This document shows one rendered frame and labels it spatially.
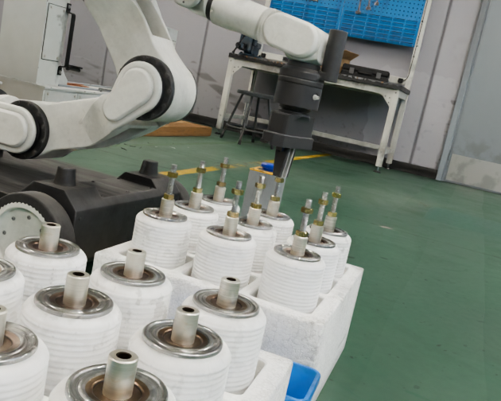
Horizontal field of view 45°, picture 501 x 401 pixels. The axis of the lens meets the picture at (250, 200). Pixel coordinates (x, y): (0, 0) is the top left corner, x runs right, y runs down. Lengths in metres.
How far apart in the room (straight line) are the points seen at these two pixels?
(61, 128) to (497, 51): 4.98
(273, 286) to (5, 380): 0.52
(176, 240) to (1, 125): 0.69
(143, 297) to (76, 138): 0.84
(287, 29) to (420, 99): 4.94
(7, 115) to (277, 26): 0.71
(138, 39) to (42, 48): 2.25
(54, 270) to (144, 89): 0.67
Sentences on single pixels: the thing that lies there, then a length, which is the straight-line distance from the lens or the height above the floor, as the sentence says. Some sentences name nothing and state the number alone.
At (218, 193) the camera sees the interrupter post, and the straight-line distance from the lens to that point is 1.23.
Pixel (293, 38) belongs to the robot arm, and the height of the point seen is 0.59.
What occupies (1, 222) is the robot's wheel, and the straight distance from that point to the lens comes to 1.33.
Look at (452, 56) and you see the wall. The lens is 6.06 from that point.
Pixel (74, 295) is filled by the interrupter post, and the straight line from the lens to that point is 0.61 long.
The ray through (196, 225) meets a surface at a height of 0.23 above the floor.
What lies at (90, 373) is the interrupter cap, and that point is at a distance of 0.50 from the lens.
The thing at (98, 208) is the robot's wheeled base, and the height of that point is 0.17.
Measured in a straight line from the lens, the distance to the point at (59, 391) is 0.48.
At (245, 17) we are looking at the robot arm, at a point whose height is 0.62.
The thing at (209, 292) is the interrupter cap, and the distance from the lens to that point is 0.70.
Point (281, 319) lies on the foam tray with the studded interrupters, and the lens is 0.91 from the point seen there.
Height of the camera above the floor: 0.49
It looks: 10 degrees down
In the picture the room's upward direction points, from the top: 12 degrees clockwise
